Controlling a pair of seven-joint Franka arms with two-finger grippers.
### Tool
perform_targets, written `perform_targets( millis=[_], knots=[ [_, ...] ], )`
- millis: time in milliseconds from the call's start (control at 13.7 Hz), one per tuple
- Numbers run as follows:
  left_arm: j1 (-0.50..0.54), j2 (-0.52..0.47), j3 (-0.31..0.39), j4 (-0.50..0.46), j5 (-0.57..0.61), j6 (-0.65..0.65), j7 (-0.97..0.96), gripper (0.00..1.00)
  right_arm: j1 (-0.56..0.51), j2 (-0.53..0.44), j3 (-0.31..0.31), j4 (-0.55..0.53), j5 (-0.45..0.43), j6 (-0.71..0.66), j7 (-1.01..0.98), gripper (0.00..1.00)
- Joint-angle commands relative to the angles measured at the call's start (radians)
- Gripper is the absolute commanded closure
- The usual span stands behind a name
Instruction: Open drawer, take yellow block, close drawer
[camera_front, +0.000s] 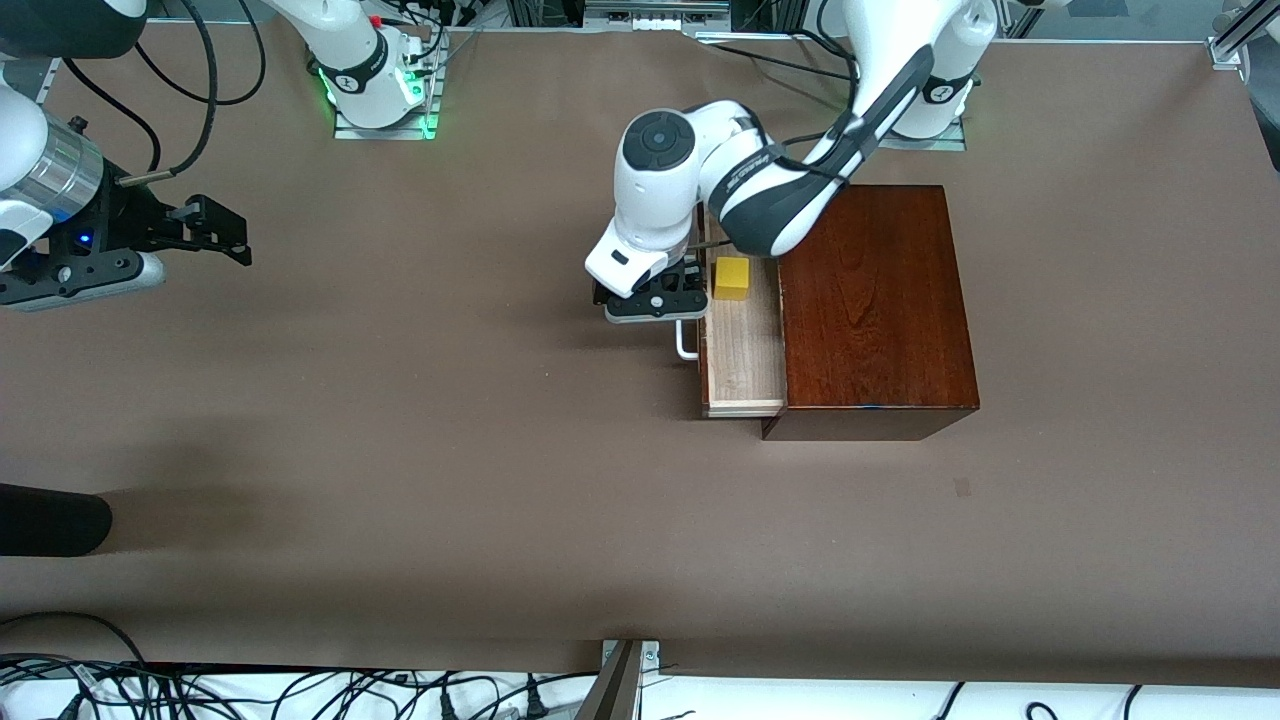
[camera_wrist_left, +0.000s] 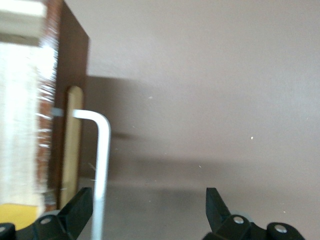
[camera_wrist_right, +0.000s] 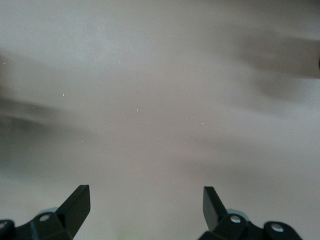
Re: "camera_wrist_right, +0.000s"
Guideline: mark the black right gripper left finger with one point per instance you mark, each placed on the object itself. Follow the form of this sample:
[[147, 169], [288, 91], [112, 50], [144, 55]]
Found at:
[[75, 210]]

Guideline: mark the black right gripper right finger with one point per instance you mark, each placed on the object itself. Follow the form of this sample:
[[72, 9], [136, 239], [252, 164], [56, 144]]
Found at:
[[212, 210]]

